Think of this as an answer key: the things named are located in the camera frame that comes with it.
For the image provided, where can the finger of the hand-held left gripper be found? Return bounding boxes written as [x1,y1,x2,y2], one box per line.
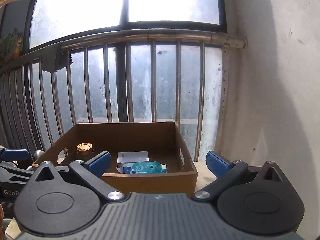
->
[0,149,30,162]
[0,165,33,181]

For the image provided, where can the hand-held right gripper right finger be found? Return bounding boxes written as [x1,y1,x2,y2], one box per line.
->
[192,151,285,202]

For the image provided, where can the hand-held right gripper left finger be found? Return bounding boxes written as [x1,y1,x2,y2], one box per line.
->
[34,151,125,202]

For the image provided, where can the glass jar with gold lid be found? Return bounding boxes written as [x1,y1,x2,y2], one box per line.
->
[76,142,94,157]

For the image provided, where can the white carton box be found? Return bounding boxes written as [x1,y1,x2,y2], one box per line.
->
[117,151,150,173]

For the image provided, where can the blue wet wipes pack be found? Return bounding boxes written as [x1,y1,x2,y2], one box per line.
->
[120,161,167,174]

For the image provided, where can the brown cardboard box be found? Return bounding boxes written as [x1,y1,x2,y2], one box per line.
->
[32,121,198,198]

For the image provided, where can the black folding wheelchair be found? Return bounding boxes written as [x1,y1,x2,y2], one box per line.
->
[25,149,47,172]

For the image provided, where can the grey cloth on railing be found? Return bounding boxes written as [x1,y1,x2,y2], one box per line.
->
[41,41,73,73]

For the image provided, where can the potted green plant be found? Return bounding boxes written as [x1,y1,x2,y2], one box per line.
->
[0,28,25,62]

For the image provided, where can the metal window railing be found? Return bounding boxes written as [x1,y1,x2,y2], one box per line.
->
[0,29,248,170]

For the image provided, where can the glass window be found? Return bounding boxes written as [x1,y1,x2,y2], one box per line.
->
[28,0,228,155]

